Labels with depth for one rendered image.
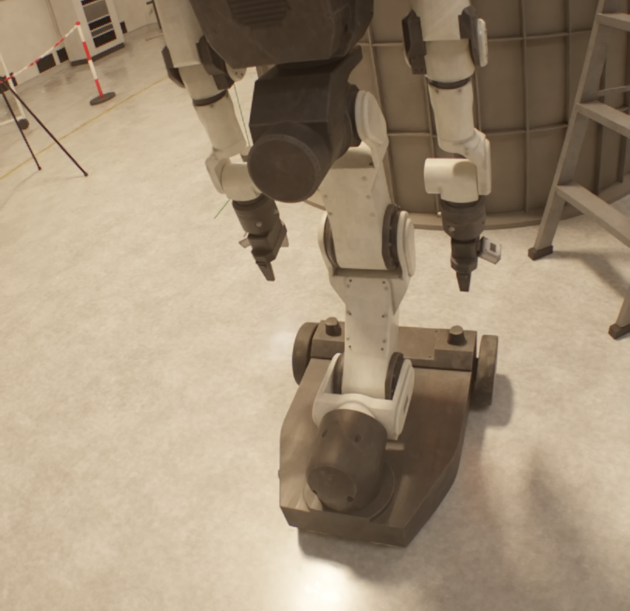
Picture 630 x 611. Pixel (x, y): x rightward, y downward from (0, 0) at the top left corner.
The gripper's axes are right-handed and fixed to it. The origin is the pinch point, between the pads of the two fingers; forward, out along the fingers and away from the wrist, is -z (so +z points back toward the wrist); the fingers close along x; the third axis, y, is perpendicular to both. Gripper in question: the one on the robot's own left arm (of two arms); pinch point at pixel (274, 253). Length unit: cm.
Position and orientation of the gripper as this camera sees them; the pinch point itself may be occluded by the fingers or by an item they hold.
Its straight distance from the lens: 130.4
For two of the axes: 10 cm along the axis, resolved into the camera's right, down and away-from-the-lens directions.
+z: -2.4, -6.4, -7.3
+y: -9.3, -0.5, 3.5
